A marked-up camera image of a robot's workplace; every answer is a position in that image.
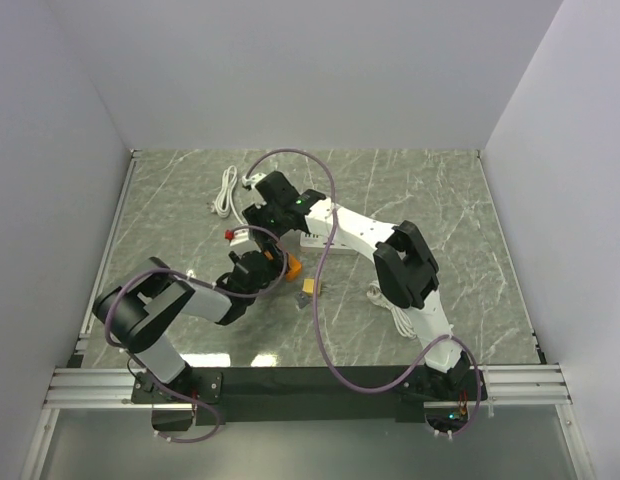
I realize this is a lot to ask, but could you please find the orange power strip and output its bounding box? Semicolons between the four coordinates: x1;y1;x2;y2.
263;250;302;283

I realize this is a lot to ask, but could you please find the grey plug adapter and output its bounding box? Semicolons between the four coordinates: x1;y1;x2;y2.
295;292;312;310

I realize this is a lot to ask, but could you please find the black cube power adapter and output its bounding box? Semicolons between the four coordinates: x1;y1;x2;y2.
254;231;284;261

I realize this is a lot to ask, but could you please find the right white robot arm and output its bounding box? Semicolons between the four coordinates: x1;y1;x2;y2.
242;171;482;401

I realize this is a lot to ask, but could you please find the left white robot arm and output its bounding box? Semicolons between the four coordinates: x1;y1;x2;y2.
92;249;288;402

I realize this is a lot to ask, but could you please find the yellow plug adapter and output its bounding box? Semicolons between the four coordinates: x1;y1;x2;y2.
302;278;324;296

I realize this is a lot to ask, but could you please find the white power strip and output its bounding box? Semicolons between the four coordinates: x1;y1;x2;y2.
299;233;357;255

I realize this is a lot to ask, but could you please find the black base bar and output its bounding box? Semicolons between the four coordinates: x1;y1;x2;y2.
129;364;491;432

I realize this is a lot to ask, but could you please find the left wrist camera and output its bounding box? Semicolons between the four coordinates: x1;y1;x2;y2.
224;228;252;248

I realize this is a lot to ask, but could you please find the white cord of orange strip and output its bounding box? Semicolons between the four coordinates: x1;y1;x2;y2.
206;165;261;229

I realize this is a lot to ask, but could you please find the aluminium frame rail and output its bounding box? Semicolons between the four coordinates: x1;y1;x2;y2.
19;148;141;480

